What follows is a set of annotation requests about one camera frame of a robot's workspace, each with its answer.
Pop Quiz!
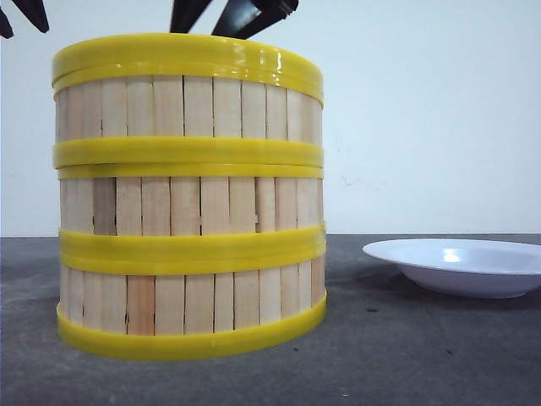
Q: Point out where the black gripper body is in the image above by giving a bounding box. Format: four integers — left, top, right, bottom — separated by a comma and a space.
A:
270, 0, 299, 17

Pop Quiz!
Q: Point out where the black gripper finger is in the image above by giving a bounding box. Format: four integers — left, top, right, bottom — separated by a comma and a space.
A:
0, 9, 14, 39
13, 0, 50, 33
212, 0, 279, 39
169, 0, 212, 32

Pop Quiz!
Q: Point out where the woven bamboo steamer lid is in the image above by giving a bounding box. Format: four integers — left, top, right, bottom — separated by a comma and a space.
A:
52, 33, 324, 103

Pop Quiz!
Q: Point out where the bamboo steamer basket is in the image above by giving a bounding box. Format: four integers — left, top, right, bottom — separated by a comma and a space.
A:
53, 76, 323, 178
56, 249, 328, 362
59, 172, 325, 273

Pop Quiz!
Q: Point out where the white plate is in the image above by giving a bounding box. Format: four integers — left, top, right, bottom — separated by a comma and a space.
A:
363, 238, 540, 299

